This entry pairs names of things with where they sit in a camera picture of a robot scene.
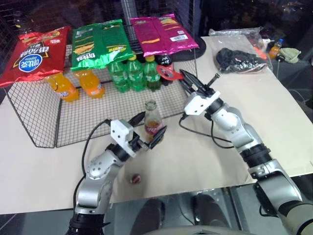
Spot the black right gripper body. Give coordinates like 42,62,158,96
192,73,221,98

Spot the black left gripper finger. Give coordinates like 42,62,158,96
128,111,147,128
147,126,168,150

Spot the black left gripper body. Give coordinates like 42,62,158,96
128,132,150,154

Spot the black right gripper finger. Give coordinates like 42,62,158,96
180,77,198,96
179,69,206,88

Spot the glass cola bottle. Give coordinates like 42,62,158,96
144,100,165,142

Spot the red metal bottle cap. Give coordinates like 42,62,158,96
129,173,142,185

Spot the black cola plastic bottle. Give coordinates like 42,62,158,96
155,54,176,87

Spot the green soda plastic bottle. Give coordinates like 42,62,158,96
143,56,163,92
107,61,131,94
126,54,148,92

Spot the orange soda plastic bottle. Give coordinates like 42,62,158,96
47,72,80,103
75,70,106,99

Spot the small orange soda bottle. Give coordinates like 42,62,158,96
268,38,285,60

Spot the black round disc base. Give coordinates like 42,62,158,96
171,36,207,63

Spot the black cloth bundle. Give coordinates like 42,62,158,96
216,47,266,73

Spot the magenta chip bag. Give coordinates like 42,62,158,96
129,14,200,58

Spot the clear plastic bag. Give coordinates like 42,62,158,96
208,26,273,74

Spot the green chip bag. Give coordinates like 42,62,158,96
70,19,134,72

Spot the green cloth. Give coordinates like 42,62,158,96
280,47,301,64

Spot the grey robot torso edge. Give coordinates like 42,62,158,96
143,224,237,235

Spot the red chip bag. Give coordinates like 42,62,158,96
0,26,72,89

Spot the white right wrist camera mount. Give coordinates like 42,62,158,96
183,91,220,116

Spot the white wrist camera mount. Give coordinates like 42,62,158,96
110,119,138,158
183,91,220,116

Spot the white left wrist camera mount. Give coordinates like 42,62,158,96
110,119,138,158

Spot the black wire mesh rack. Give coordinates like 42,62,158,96
4,22,199,149

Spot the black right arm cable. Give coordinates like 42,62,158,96
179,113,236,149

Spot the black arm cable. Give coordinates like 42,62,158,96
179,113,236,149
72,118,112,214

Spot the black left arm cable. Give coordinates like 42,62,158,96
72,118,112,214

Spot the black wire mesh panel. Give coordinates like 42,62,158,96
120,0,197,28

